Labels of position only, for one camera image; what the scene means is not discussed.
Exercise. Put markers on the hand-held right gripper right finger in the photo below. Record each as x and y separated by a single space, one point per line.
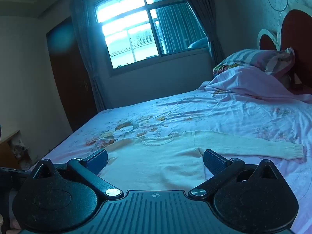
214 162

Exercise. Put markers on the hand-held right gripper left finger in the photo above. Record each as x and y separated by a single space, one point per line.
97 161

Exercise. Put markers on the cream knit sweater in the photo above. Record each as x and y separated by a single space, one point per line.
158 160

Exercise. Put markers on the wooden nightstand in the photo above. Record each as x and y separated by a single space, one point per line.
9 148

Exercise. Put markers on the floral bed sheet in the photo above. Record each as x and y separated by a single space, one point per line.
195 112

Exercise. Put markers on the pink blanket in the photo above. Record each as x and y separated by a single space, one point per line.
243 82

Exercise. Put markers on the dark wooden door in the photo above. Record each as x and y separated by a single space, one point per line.
68 78

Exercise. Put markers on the striped pillow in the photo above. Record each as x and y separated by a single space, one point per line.
256 58

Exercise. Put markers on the grey curtain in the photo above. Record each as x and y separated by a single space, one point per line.
204 12
82 41

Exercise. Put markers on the sliding glass window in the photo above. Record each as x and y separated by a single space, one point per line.
146 29

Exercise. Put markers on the red and white headboard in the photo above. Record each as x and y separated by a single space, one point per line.
297 34

